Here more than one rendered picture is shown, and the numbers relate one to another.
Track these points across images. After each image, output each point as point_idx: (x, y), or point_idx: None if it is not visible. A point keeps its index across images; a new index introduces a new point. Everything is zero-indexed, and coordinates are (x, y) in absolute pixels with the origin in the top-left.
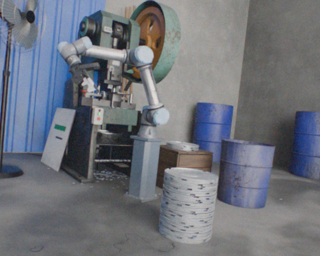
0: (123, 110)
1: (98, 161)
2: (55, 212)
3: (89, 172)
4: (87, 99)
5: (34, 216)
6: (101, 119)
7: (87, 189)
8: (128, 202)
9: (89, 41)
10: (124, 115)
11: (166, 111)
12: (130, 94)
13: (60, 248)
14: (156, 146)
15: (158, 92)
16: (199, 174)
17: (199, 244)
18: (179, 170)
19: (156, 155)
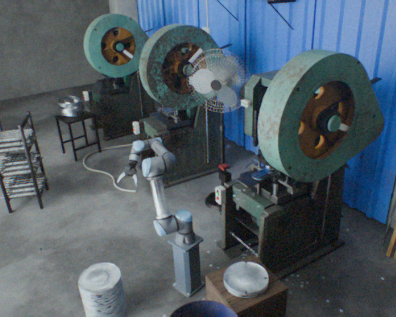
0: (251, 200)
1: (233, 236)
2: (140, 245)
3: (222, 240)
4: (222, 175)
5: (132, 239)
6: (220, 199)
7: (199, 250)
8: (169, 277)
9: (134, 146)
10: (251, 205)
11: (156, 226)
12: (247, 186)
13: (89, 257)
14: (179, 251)
15: (157, 205)
16: (94, 281)
17: (85, 316)
18: (111, 271)
19: (180, 259)
